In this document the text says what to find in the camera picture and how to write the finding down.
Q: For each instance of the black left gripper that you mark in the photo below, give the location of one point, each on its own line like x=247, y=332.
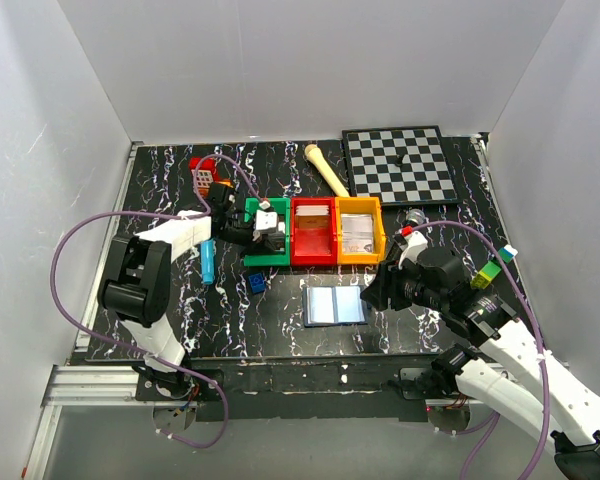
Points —
x=268, y=240

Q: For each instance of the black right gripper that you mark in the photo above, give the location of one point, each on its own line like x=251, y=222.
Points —
x=390, y=282

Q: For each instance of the navy blue card holder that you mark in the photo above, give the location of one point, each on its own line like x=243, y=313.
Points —
x=325, y=306

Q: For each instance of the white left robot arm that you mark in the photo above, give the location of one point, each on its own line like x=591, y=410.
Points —
x=136, y=283

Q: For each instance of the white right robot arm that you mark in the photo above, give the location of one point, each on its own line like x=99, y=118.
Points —
x=501, y=366

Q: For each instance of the white cards stack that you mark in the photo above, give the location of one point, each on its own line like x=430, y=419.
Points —
x=357, y=233

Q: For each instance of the blue lego brick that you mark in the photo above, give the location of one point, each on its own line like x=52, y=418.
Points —
x=257, y=283

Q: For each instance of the green plastic bin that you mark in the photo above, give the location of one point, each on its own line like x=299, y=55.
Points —
x=281, y=257

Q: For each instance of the red plastic bin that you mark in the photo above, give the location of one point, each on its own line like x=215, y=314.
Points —
x=313, y=247

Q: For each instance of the blue toy microphone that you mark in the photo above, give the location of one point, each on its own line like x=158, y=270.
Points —
x=207, y=258

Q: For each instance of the black silver microphone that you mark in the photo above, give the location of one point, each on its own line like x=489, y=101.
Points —
x=415, y=218

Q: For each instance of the yellow plastic bin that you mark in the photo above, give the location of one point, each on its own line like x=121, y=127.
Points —
x=361, y=205

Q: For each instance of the red yellow toy train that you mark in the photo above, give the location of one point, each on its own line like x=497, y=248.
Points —
x=205, y=173

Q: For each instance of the green lego brick stack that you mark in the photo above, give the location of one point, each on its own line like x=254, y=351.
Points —
x=485, y=276

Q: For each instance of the cream toy microphone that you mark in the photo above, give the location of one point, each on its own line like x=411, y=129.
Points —
x=314, y=155

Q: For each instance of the black white chessboard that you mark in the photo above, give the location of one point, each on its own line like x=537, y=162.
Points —
x=425, y=177

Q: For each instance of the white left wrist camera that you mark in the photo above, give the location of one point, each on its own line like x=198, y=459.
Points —
x=267, y=221

